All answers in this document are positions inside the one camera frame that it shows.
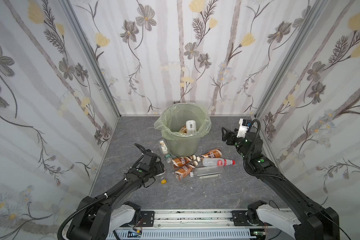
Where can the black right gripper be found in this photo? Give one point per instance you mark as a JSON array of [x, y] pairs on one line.
[[229, 136]]

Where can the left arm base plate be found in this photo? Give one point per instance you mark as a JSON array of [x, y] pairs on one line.
[[146, 220]]

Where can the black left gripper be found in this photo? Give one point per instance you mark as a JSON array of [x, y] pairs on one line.
[[158, 167]]

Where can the aluminium mounting rail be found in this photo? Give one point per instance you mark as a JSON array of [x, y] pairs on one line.
[[198, 217]]

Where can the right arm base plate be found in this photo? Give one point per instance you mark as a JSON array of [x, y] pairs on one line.
[[241, 218]]

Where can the red cap water bottle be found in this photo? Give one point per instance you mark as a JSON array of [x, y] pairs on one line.
[[211, 162]]

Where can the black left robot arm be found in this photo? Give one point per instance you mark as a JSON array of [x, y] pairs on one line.
[[92, 219]]

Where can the mesh waste bin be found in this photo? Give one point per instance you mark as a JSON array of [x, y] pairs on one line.
[[184, 148]]

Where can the clear square bottle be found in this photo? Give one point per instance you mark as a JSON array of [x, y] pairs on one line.
[[207, 172]]

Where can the clear bottle with crane label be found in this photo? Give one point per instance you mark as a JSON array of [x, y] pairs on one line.
[[165, 151]]

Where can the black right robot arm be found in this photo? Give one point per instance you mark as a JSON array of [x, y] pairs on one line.
[[308, 220]]

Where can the white label clear bottle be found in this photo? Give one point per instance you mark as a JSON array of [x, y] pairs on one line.
[[191, 127]]

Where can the brown coffee bottle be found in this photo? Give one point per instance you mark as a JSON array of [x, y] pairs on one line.
[[216, 153], [181, 161], [185, 170]]

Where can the yellow tea bottle red label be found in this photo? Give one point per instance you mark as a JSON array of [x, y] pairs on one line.
[[183, 130]]

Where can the green plastic bin liner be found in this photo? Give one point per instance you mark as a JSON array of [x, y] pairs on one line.
[[174, 117]]

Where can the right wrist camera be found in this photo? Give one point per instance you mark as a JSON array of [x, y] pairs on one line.
[[244, 125]]

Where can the white vented cable duct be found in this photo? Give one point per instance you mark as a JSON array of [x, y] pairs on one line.
[[187, 234]]

